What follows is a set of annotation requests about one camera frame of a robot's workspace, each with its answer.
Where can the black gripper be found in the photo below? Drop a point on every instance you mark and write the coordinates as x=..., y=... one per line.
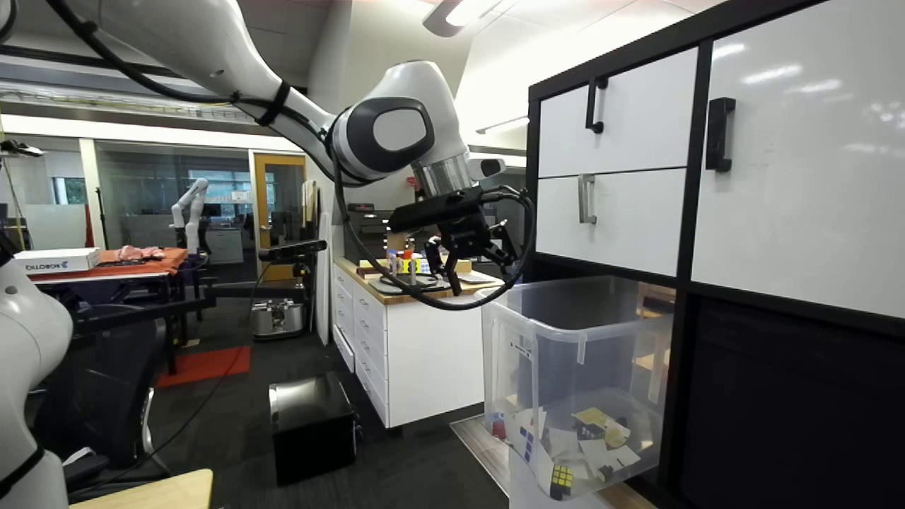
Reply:
x=472, y=235

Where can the clear plastic storage box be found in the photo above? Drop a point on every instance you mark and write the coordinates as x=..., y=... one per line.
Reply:
x=568, y=368

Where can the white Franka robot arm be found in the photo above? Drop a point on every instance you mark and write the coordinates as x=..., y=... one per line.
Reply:
x=216, y=45

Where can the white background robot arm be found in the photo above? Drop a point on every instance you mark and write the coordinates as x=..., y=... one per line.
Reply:
x=189, y=212

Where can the black box on floor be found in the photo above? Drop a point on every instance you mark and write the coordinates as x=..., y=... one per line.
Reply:
x=312, y=434

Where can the flat white box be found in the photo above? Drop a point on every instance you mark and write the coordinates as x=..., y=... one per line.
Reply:
x=57, y=262

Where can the black shelf unit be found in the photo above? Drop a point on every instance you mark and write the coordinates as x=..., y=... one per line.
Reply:
x=803, y=414

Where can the stack of plates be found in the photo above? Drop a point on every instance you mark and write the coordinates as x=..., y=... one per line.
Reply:
x=387, y=280

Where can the black printer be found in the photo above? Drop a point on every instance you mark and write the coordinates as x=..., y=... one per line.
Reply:
x=364, y=235

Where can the white cabinet with wooden top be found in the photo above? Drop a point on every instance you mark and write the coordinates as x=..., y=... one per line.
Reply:
x=425, y=368

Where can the wooden door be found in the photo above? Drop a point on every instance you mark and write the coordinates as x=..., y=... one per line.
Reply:
x=278, y=207

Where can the metal pot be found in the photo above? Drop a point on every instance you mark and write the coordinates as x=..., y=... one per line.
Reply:
x=272, y=317

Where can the white carton with blue print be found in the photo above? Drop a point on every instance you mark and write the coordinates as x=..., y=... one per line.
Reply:
x=528, y=440

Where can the long ceiling light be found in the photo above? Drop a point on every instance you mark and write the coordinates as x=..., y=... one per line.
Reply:
x=463, y=14

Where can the small Rubik's cube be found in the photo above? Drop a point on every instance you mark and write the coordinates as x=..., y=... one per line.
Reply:
x=562, y=481

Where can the red floor mat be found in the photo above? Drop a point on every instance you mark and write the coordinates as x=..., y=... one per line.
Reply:
x=203, y=365

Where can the red table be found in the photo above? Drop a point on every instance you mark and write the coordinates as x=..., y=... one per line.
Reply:
x=115, y=270

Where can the black office chair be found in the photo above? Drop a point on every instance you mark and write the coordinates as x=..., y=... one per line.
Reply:
x=104, y=376

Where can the light wooden table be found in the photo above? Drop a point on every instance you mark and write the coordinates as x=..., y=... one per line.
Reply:
x=152, y=492

